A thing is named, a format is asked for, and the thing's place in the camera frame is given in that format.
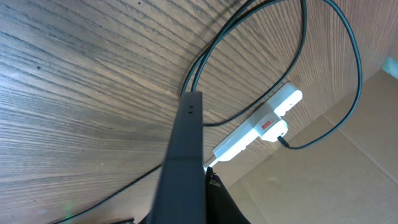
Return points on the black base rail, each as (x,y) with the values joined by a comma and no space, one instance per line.
(127,221)

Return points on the white charger adapter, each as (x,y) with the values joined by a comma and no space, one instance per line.
(271,127)

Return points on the Samsung Galaxy smartphone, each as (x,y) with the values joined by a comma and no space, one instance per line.
(180,195)

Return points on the white power strip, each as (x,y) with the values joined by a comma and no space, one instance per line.
(279,103)

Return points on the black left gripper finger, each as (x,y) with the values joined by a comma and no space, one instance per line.
(220,206)

